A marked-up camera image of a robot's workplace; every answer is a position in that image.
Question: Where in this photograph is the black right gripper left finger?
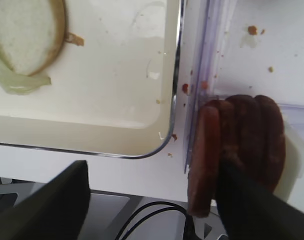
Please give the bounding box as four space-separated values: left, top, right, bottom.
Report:
0 160 91 240

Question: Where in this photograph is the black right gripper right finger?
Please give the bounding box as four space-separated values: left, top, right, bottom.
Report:
215 162 304 240

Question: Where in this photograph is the brown meat patty slice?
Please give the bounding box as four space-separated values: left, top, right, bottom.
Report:
188 106 221 218

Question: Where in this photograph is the remaining meat patties stack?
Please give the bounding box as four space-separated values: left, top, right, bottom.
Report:
206 94 285 193

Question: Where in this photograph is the lettuce leaf on bun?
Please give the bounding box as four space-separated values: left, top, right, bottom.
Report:
0 57 52 95

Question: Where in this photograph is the white metal tray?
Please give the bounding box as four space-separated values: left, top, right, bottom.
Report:
0 0 184 159

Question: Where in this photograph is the bottom bun half on tray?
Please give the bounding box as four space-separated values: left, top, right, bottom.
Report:
0 0 68 77

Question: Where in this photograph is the black camera cable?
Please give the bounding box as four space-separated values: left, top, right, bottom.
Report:
115 201 200 240

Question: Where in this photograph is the right lower clear cross rail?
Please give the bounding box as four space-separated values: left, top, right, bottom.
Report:
278 103 304 140

